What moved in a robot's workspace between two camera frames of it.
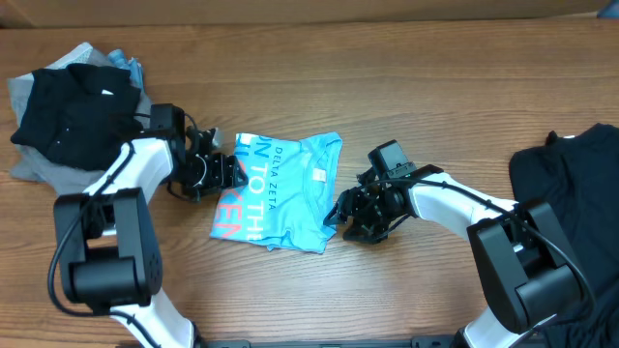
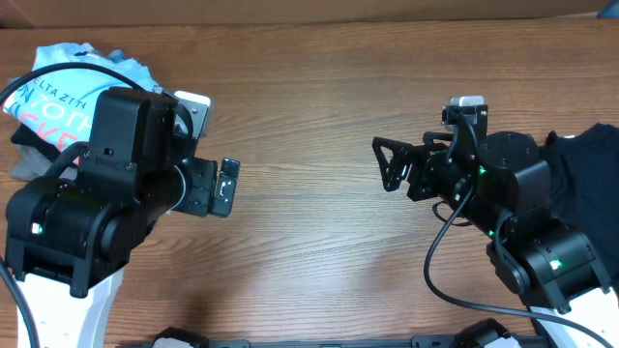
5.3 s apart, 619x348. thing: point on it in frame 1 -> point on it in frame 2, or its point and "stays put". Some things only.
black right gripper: (349, 205) -> (430, 163)
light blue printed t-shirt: (290, 191) -> (61, 102)
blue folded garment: (117, 58) stays put
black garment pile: (577, 179) stays put
